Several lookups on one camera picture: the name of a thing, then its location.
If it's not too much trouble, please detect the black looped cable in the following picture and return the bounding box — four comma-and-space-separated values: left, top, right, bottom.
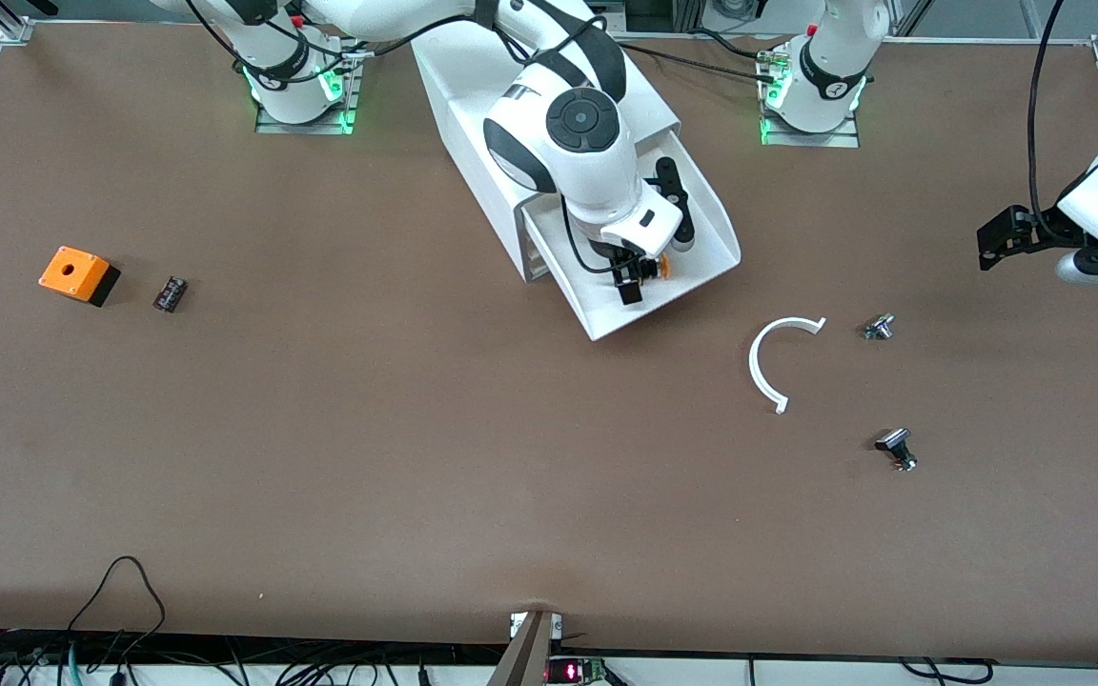
66, 555, 168, 658

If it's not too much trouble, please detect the black floor cable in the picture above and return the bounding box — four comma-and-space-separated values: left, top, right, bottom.
897, 656, 996, 686

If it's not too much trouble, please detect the white curved plastic arc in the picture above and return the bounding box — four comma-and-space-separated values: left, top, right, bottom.
748, 315, 828, 415

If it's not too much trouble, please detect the black table cable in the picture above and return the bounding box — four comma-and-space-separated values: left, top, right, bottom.
692, 27, 784, 61
618, 42, 781, 74

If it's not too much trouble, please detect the white drawer cabinet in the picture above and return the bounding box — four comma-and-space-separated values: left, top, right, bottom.
410, 19, 682, 285

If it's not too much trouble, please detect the white plastic drawer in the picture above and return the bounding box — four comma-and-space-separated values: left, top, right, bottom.
520, 122, 742, 342

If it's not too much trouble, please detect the red LED display module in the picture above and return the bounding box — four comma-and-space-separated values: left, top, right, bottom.
545, 656, 609, 686

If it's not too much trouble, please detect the black capped switch part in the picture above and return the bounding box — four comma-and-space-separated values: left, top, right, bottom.
874, 428, 919, 473

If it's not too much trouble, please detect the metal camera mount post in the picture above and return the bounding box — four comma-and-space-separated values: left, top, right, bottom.
485, 610, 565, 686

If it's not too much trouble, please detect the orange black button box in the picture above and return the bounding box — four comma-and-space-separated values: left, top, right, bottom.
37, 245, 122, 309

